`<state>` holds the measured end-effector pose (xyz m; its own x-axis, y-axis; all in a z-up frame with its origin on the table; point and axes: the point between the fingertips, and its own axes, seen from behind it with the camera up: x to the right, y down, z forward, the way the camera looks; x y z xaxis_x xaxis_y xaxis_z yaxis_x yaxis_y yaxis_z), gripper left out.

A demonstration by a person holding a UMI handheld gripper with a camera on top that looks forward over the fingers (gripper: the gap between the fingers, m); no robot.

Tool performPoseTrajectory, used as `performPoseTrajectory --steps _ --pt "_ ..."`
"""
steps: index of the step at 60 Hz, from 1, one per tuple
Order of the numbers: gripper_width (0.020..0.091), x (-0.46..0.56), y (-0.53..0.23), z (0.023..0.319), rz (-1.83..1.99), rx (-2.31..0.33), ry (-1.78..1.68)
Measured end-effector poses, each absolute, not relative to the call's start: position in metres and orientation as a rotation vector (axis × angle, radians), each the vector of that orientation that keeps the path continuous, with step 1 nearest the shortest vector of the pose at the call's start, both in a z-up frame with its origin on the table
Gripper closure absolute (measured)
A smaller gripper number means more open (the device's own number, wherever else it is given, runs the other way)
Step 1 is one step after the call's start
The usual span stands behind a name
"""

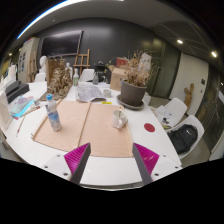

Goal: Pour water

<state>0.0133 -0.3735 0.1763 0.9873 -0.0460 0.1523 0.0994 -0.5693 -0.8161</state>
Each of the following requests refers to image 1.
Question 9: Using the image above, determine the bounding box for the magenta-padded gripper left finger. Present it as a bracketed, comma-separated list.
[42, 142, 92, 185]

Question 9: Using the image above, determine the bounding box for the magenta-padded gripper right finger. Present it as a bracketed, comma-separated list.
[132, 142, 183, 186]

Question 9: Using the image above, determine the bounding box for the white drink bottle blue cap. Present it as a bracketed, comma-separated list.
[45, 93, 63, 132]

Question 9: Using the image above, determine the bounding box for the flat round red coaster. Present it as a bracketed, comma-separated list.
[143, 122, 156, 133]

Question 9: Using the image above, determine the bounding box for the brown cardboard sheet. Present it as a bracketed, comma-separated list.
[31, 99, 92, 153]
[78, 103, 134, 158]

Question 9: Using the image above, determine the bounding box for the black backpack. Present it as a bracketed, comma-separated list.
[167, 124, 199, 155]

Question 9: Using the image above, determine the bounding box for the stack of papers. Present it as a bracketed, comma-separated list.
[154, 105, 174, 125]

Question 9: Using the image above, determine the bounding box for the white mug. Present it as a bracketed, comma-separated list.
[110, 109, 129, 130]

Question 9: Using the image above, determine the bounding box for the grey plant saucer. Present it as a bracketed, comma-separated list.
[116, 93, 145, 111]

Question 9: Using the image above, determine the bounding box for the dried plant in grey pot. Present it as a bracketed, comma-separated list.
[120, 49, 154, 108]

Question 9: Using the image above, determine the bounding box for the open newspaper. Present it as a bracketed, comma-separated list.
[75, 83, 107, 103]

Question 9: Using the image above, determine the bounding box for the small white cup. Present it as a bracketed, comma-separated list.
[102, 88, 113, 99]

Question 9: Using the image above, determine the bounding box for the colourful book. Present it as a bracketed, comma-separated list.
[9, 95, 36, 119]

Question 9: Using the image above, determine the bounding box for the wooden figure sculpture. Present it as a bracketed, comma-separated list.
[183, 83, 195, 111]

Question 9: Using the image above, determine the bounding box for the brown rocky sculpture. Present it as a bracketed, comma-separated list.
[47, 59, 73, 96]

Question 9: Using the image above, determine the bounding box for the white spray bottle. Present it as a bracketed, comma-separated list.
[72, 68, 80, 87]

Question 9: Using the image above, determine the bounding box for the brown cardboard box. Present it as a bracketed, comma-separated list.
[109, 66, 129, 92]

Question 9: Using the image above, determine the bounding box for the black box stack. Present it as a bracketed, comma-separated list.
[4, 79, 30, 104]

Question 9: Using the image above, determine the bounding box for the small white plaster figure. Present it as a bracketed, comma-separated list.
[65, 62, 74, 79]

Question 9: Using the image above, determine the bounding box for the black kettle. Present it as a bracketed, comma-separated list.
[93, 60, 108, 83]

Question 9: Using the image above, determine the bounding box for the tall white plaster statue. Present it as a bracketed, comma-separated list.
[138, 52, 153, 73]

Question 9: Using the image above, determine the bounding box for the wooden easel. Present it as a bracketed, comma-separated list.
[73, 48, 91, 76]

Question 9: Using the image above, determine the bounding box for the red box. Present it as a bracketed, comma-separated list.
[115, 57, 129, 69]

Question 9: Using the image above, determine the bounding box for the white plaster bust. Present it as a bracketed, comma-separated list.
[38, 55, 48, 75]

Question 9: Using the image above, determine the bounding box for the white cabinet with posters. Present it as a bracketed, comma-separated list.
[17, 37, 40, 84]

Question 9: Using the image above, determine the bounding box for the long ceiling light panel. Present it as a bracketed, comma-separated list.
[16, 0, 124, 40]

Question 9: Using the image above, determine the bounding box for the dark wall screen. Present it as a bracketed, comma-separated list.
[40, 30, 84, 58]

